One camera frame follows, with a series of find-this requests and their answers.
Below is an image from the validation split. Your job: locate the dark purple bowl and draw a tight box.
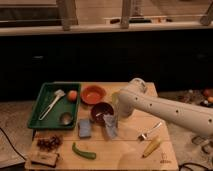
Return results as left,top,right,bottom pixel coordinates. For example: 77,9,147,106
91,102,114,125

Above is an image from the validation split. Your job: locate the white dish brush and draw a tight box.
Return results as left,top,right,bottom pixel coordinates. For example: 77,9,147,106
39,89,65,120

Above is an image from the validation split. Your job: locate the small metal cup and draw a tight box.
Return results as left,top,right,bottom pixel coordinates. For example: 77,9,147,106
59,112,73,126

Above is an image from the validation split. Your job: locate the green plastic tray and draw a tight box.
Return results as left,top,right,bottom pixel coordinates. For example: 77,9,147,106
28,82,81,130

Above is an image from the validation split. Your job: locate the yellow corn cob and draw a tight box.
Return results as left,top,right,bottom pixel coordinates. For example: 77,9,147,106
142,136,162,158

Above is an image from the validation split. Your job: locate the brown wooden block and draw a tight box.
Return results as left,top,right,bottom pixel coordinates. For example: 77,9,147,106
30,152,59,167

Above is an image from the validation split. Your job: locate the light green cup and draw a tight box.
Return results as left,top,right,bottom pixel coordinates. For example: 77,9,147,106
111,92,118,106

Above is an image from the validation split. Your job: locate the green chili pepper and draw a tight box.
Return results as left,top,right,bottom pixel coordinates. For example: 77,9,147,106
72,142,96,160

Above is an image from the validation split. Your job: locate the orange fruit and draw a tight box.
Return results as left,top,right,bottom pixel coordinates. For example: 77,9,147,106
67,90,77,102

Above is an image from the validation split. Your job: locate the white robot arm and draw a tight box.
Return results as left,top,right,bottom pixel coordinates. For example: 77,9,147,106
117,78,213,138

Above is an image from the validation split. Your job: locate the light blue towel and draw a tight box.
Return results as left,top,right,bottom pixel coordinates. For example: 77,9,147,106
103,114,117,139

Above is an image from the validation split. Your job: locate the black cable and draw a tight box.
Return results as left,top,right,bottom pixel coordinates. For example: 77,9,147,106
0,127,27,161

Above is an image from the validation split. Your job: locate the blue sponge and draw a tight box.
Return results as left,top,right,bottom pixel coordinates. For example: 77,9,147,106
78,119,91,138

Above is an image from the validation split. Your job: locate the bunch of dark grapes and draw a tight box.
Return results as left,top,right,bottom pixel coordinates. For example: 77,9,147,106
37,136,62,151

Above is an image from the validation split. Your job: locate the orange bowl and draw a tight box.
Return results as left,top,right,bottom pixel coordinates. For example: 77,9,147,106
81,85,106,105

